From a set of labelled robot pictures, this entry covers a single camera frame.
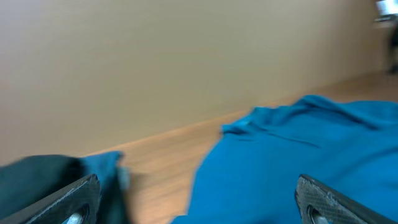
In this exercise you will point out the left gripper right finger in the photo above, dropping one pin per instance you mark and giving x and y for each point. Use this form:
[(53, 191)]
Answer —
[(321, 204)]

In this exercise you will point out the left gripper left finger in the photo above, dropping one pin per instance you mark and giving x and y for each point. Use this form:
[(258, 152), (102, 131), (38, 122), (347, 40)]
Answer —
[(79, 201)]

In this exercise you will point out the blue polo shirt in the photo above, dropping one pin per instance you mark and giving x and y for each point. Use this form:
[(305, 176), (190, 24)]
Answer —
[(251, 174)]

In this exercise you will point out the dark blue folded garment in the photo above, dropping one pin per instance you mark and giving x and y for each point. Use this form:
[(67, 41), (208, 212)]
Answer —
[(114, 181)]

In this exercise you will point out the black folded garment on top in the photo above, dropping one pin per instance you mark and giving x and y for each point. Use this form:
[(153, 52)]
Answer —
[(30, 179)]

